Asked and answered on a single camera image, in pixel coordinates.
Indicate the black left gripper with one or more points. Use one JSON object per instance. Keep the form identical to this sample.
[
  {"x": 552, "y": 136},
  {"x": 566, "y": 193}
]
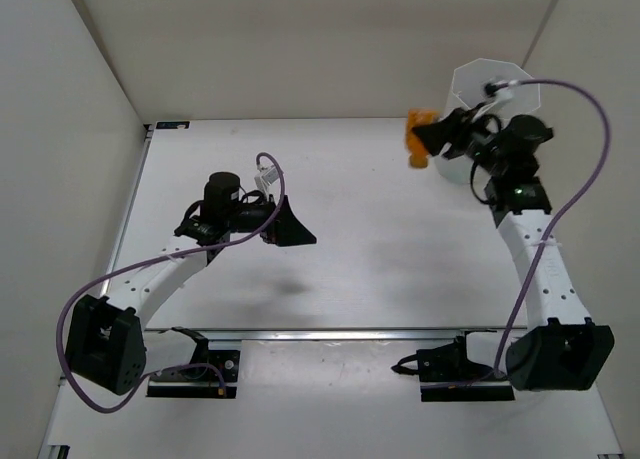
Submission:
[{"x": 286, "y": 230}]

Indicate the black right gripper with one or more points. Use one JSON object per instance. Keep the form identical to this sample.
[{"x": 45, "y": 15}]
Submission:
[{"x": 460, "y": 125}]

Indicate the orange sea-buckthorn juice bottle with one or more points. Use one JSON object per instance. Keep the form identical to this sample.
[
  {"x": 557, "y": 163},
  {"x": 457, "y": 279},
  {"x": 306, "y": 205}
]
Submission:
[{"x": 418, "y": 154}]

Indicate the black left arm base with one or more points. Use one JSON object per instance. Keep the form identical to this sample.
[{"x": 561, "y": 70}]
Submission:
[{"x": 185, "y": 364}]

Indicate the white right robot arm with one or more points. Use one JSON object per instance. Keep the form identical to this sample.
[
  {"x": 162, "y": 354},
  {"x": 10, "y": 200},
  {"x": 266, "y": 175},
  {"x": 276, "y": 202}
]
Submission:
[{"x": 562, "y": 348}]

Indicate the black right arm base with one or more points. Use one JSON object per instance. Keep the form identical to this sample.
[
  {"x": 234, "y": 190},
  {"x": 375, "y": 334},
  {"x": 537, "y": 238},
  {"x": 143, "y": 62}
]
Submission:
[{"x": 446, "y": 375}]

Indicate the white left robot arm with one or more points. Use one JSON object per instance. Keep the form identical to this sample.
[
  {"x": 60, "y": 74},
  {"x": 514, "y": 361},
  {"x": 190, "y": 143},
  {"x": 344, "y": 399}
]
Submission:
[{"x": 107, "y": 340}]

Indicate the white translucent bin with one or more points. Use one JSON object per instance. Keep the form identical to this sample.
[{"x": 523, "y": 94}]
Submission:
[{"x": 467, "y": 90}]

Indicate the dark label sticker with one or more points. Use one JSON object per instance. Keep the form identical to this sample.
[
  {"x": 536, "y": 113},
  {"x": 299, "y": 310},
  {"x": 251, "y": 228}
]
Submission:
[{"x": 172, "y": 125}]

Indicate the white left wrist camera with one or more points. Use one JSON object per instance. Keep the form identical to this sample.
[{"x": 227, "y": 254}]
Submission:
[{"x": 266, "y": 177}]

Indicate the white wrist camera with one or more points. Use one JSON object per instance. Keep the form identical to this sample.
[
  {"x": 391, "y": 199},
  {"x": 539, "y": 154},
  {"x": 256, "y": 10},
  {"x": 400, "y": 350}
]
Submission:
[
  {"x": 497, "y": 95},
  {"x": 266, "y": 177}
]

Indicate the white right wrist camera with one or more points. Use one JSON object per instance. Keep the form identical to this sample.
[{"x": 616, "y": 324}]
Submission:
[{"x": 497, "y": 95}]

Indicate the aluminium table edge rail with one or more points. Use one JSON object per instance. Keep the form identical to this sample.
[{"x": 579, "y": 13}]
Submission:
[{"x": 335, "y": 335}]

